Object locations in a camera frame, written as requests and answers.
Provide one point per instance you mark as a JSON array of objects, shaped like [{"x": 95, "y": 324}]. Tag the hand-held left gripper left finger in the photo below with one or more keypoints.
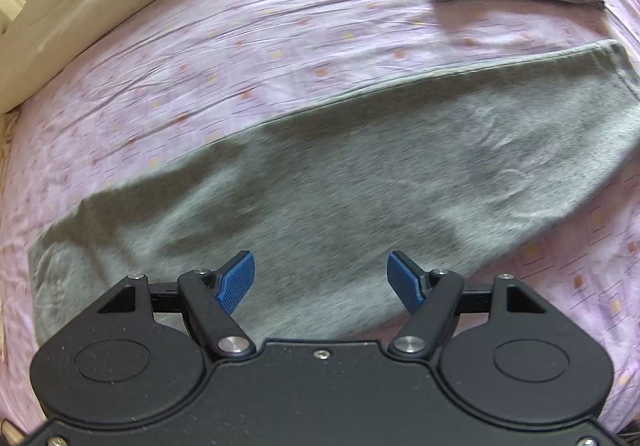
[{"x": 236, "y": 281}]

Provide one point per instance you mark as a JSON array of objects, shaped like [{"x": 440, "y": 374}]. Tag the pink patterned bed sheet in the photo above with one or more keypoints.
[{"x": 300, "y": 41}]

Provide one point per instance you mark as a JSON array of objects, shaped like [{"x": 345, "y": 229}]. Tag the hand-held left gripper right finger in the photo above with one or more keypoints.
[{"x": 404, "y": 281}]

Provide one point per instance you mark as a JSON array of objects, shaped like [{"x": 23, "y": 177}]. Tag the gray speckled pants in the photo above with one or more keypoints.
[{"x": 350, "y": 186}]

